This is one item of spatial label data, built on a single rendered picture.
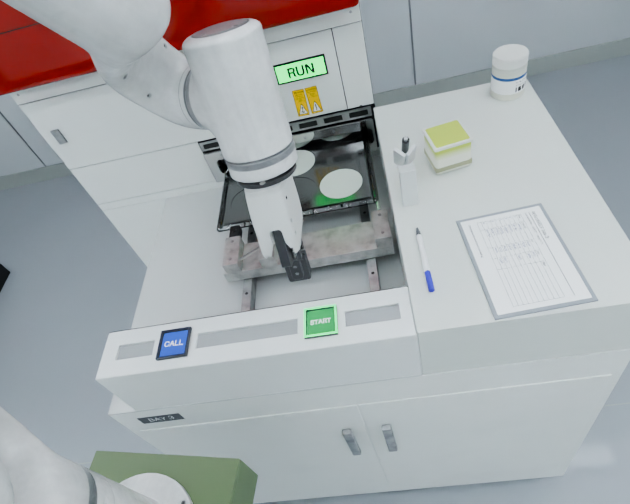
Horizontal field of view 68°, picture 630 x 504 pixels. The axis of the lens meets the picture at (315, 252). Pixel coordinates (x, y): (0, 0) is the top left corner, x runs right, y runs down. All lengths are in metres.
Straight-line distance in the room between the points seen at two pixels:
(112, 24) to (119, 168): 0.96
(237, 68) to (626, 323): 0.67
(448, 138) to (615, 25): 2.29
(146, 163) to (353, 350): 0.80
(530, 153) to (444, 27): 1.86
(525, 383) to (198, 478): 0.59
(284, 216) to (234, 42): 0.19
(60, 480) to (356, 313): 0.46
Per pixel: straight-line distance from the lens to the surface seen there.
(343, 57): 1.12
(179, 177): 1.34
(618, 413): 1.81
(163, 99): 0.57
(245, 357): 0.79
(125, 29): 0.43
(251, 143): 0.52
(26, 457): 0.62
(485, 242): 0.84
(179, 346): 0.85
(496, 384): 0.95
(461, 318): 0.76
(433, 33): 2.81
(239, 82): 0.50
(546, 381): 0.98
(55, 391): 2.37
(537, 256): 0.83
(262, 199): 0.55
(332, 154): 1.18
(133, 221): 1.50
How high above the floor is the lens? 1.61
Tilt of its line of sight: 48 degrees down
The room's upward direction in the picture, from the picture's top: 20 degrees counter-clockwise
